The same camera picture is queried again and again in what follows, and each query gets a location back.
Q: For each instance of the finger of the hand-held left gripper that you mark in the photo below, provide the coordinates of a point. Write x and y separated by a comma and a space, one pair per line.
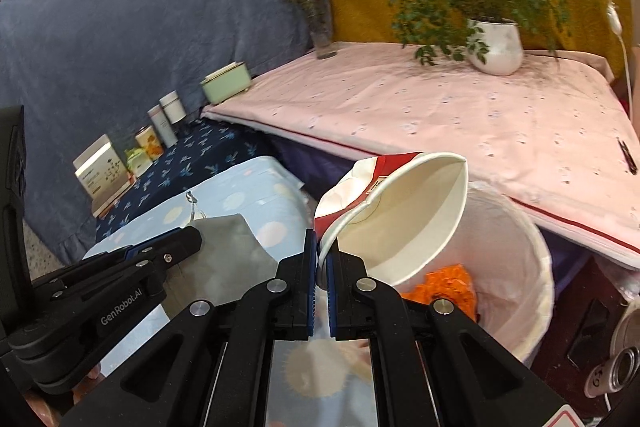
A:
175, 242
145, 274

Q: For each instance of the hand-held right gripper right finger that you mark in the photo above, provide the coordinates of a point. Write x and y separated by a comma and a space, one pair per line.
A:
330, 287

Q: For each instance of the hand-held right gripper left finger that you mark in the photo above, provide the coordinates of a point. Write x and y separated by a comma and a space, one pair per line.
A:
311, 267

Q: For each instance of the grey zip pouch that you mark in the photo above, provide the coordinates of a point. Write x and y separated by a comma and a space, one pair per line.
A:
225, 252

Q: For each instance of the red and white paper cup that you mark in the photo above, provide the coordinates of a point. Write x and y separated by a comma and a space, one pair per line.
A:
400, 217

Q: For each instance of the white trash bin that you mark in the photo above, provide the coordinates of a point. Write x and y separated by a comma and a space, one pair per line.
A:
510, 257

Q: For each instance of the person's left hand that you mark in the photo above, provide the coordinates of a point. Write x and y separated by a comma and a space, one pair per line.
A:
92, 377

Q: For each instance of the light blue dotted tablecloth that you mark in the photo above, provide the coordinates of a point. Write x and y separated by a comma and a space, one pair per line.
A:
260, 202

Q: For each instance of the green and white packet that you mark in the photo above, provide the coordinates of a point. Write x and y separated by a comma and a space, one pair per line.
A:
137, 163

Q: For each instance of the dark blue printed cloth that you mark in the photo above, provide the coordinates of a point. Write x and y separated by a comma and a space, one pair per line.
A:
200, 152

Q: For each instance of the white printed carton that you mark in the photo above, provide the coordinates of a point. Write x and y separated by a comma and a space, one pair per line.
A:
102, 174

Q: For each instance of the orange printed tin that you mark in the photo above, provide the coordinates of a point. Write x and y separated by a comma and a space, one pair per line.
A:
150, 143

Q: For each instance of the tall white bottle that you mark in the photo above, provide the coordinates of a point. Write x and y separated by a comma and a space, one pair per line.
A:
162, 127

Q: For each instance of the short white jar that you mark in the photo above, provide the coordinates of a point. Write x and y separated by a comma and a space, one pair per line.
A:
172, 109

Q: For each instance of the pale green box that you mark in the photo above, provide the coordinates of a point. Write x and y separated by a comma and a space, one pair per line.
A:
226, 84

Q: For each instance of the pink sheet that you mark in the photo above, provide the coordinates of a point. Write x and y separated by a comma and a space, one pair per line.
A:
425, 107

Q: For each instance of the glass vase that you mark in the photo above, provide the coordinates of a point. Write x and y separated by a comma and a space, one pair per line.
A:
321, 32

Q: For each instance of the blue grey backdrop cloth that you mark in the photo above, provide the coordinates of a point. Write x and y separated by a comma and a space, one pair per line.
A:
150, 7

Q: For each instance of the white plant pot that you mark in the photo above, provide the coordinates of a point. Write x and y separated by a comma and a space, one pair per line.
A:
500, 52

